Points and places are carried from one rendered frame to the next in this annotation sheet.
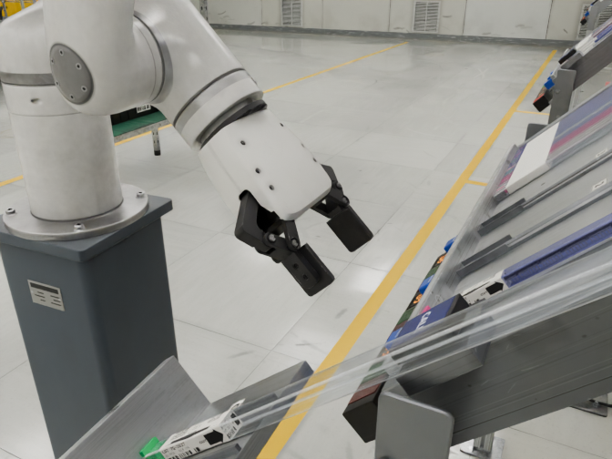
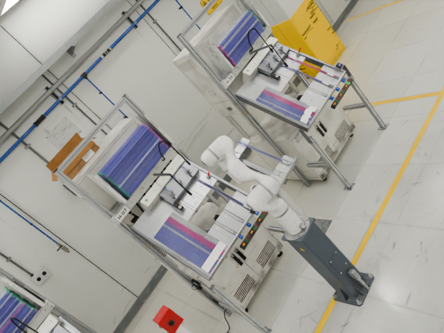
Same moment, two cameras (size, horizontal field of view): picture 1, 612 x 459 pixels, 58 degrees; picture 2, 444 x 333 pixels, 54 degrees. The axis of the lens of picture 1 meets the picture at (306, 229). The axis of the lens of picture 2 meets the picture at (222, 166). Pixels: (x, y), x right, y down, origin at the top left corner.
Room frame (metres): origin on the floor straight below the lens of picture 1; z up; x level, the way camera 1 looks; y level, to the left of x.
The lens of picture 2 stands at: (2.51, 1.73, 2.38)
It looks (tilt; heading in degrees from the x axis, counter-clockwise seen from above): 24 degrees down; 220
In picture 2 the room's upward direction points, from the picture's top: 44 degrees counter-clockwise
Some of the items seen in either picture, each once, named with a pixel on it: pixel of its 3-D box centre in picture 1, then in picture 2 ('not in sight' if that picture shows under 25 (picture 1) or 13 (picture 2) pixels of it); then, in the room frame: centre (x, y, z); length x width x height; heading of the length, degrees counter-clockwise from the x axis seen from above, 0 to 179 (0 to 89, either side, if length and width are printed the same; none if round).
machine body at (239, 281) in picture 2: not in sight; (223, 256); (0.35, -0.79, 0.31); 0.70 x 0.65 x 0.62; 153
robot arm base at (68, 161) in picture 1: (67, 147); (289, 219); (0.71, 0.32, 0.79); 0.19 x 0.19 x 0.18
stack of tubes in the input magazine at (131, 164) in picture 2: not in sight; (134, 160); (0.35, -0.65, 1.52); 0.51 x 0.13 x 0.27; 153
